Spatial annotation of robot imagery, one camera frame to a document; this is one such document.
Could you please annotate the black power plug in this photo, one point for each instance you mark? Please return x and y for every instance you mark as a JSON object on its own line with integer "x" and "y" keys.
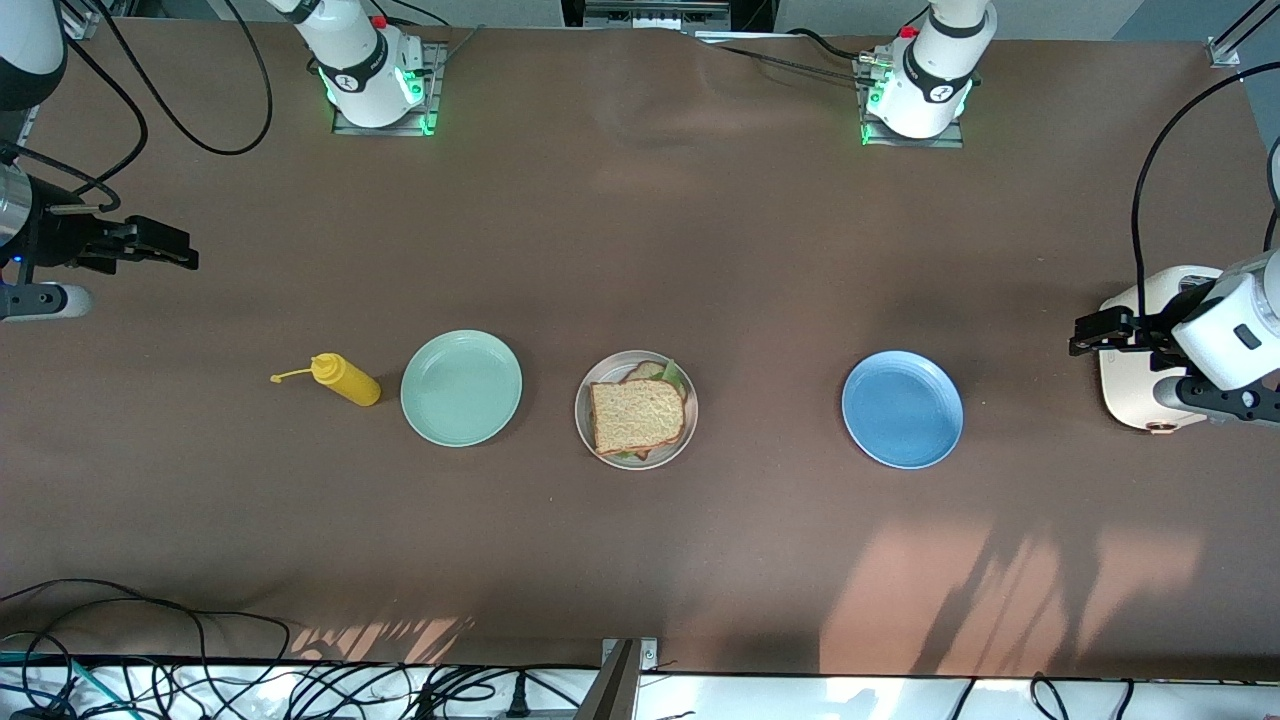
{"x": 517, "y": 700}

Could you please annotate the grey metal table bracket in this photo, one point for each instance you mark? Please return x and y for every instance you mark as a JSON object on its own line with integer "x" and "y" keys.
{"x": 620, "y": 690}

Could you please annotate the mint green plate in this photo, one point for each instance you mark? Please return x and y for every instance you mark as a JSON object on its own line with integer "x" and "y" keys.
{"x": 460, "y": 390}

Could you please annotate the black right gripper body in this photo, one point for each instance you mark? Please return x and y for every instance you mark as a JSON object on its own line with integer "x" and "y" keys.
{"x": 62, "y": 240}

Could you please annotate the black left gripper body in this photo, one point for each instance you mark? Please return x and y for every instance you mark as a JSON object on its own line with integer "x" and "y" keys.
{"x": 1152, "y": 328}

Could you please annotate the black equipment box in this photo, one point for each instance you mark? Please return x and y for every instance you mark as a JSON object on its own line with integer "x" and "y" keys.
{"x": 750, "y": 12}

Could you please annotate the brown bread slice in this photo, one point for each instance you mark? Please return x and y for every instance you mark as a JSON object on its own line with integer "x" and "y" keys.
{"x": 637, "y": 415}
{"x": 645, "y": 371}

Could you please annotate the cream white toaster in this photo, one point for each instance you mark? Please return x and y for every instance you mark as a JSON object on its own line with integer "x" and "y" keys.
{"x": 1125, "y": 390}

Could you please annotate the green lettuce leaf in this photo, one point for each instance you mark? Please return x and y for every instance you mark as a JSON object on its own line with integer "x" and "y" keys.
{"x": 675, "y": 375}

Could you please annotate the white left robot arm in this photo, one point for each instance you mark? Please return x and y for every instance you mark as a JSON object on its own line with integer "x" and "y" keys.
{"x": 935, "y": 90}

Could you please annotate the blue plate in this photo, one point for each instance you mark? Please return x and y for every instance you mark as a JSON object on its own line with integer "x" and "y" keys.
{"x": 902, "y": 410}

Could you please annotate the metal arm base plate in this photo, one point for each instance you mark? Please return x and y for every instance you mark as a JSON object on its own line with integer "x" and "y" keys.
{"x": 432, "y": 95}
{"x": 912, "y": 142}

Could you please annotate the yellow mustard squeeze bottle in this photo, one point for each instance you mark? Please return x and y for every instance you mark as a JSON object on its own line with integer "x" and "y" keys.
{"x": 350, "y": 385}

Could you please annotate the beige plate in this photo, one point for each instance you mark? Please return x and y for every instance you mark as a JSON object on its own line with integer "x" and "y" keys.
{"x": 605, "y": 365}

